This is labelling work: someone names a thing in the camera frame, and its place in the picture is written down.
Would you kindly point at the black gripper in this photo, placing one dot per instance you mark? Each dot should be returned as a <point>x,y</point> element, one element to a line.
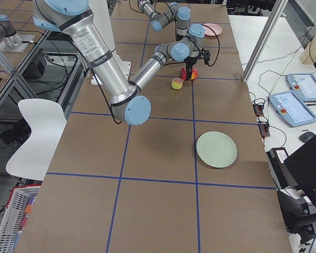
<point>190,62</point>

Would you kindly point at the yellow pink peach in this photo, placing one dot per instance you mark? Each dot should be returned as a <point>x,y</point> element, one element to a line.
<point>177,83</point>

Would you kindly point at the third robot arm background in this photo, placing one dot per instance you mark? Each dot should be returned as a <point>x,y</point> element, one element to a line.
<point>11,41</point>

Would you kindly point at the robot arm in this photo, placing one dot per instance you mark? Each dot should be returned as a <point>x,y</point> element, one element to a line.
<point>179,15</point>
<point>75,19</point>

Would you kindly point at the red yellow pomegranate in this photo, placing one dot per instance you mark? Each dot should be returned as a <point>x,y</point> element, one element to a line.
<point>194,74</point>

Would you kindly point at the pink plate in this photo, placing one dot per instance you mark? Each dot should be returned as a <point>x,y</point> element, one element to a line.
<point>212,29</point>

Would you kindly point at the red chili pepper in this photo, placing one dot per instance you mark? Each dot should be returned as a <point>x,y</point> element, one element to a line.
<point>183,74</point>

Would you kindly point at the orange electronics board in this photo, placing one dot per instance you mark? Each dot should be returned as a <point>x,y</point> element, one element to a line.
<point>262,121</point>

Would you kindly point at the light green plate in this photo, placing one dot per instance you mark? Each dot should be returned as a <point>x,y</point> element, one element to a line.
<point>216,149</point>

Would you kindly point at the near teach pendant tablet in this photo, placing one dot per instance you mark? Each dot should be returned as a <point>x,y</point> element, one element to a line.
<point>292,109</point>

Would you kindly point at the teach pendant tablet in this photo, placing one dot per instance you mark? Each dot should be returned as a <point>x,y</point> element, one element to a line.
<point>303,85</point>
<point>292,109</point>

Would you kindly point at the far teach pendant tablet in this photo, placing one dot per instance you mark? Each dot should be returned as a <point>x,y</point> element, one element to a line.
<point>303,85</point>

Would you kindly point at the black computer mouse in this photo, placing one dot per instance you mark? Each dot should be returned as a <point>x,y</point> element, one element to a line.
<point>305,137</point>

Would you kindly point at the black laptop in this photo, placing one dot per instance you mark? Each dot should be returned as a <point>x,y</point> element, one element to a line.
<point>301,164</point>

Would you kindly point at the white chair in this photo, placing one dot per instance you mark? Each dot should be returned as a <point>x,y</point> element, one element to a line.
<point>47,122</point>

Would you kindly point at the white plastic basket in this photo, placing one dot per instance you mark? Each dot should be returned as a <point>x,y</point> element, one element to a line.
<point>16,213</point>

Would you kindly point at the aluminium frame post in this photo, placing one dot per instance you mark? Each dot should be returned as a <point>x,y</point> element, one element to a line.
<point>265,35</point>

